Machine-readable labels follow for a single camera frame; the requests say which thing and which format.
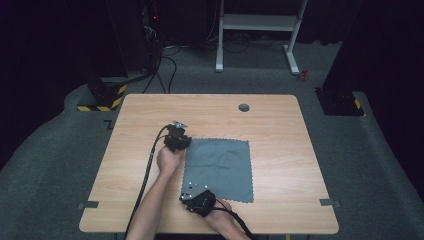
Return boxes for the dark equipment rack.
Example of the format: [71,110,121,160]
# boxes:
[139,0,165,73]

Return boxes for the grey tape strip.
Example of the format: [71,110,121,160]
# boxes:
[319,198,342,208]
[77,200,100,210]

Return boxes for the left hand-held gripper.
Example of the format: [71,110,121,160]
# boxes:
[163,121,193,153]

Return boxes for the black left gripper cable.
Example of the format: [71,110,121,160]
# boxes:
[124,124,172,240]

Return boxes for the person's right hand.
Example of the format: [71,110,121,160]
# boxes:
[203,199,234,233]

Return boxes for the person's left hand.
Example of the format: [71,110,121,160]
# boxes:
[156,145,186,178]

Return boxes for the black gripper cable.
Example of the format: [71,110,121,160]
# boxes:
[124,124,172,240]
[213,199,256,240]

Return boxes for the black floor cables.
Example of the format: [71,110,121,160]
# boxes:
[141,43,183,95]

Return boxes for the white metal stand frame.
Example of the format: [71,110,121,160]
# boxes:
[214,0,309,76]

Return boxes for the black yellow striped stand base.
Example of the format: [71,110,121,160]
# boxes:
[77,76,128,113]

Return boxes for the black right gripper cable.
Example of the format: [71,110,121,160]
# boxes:
[213,199,256,240]

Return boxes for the grey cloth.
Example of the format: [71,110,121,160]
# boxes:
[181,137,255,204]

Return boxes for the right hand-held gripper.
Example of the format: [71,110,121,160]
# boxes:
[179,182,217,218]

